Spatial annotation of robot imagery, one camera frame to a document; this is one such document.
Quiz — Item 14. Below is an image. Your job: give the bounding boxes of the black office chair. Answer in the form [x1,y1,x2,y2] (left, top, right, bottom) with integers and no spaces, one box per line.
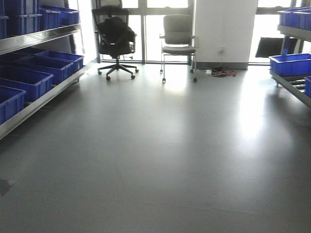
[91,6,139,81]

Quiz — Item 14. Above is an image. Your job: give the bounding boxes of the steel shelf rack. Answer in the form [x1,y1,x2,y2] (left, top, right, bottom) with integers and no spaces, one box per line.
[270,3,311,107]
[0,0,86,137]

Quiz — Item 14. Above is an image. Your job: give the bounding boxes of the right steel shelf rack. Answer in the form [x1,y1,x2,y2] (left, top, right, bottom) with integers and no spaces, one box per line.
[270,3,311,107]

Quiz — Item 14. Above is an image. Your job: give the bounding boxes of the blue crate on right rack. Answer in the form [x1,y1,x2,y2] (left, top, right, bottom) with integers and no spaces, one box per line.
[269,53,311,77]

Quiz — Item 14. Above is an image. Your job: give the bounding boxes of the black jacket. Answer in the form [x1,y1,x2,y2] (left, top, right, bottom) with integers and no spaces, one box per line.
[97,17,136,45]

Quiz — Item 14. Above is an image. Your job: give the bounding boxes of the grey visitor chair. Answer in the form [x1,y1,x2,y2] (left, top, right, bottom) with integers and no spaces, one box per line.
[159,14,198,82]

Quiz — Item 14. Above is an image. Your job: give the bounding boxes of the black monitor panel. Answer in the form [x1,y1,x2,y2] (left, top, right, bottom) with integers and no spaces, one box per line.
[255,37,299,58]

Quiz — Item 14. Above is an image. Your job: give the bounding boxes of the floor cables and power strip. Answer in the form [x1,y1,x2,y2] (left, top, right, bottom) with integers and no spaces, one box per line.
[198,67,238,78]

